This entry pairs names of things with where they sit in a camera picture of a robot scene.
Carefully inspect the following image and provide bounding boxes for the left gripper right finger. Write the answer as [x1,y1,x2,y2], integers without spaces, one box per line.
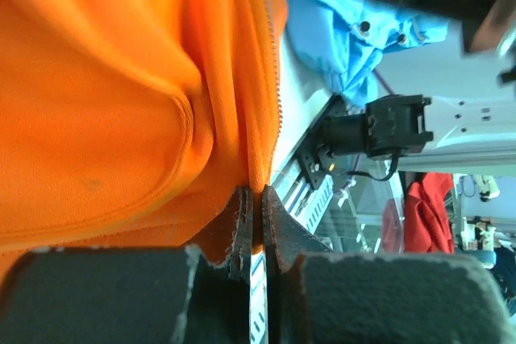
[260,185,516,344]

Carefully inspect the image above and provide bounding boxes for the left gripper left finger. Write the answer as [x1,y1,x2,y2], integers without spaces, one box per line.
[1,188,253,343]

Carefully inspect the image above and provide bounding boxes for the orange zip jacket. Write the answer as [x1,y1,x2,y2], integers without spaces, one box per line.
[1,0,287,271]

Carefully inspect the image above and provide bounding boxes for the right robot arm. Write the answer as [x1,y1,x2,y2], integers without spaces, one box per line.
[318,0,515,158]

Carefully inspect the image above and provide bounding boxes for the light blue jacket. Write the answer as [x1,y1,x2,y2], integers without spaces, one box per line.
[286,0,449,106]

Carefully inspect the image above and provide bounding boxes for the red garment in background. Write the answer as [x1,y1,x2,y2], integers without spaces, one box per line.
[404,172,455,254]

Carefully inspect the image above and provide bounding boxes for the white slotted cable duct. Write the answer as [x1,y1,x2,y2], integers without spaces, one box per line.
[254,185,330,343]

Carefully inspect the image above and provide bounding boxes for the aluminium front rail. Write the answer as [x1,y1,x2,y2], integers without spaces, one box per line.
[273,97,352,224]

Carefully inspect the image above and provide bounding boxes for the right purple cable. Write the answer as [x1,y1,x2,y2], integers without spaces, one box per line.
[336,69,400,192]

